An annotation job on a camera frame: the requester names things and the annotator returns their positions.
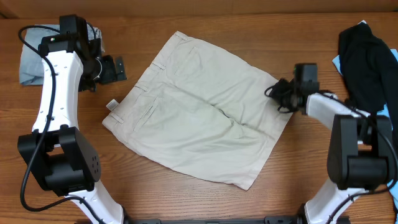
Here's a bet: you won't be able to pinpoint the folded light blue jeans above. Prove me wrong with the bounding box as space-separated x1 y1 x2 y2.
19 24 103 86

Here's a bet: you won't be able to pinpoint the light blue garment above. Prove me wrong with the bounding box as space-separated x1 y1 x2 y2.
331 48 398 212

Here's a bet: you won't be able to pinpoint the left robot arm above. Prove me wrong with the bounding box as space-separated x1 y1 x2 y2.
17 15 131 223

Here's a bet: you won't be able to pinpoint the black garment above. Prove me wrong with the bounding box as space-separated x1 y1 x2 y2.
338 22 397 146

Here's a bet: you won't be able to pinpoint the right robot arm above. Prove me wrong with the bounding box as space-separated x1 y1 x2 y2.
264 63 397 224

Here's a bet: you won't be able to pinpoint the beige khaki shorts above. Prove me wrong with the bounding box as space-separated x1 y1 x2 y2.
103 32 290 190

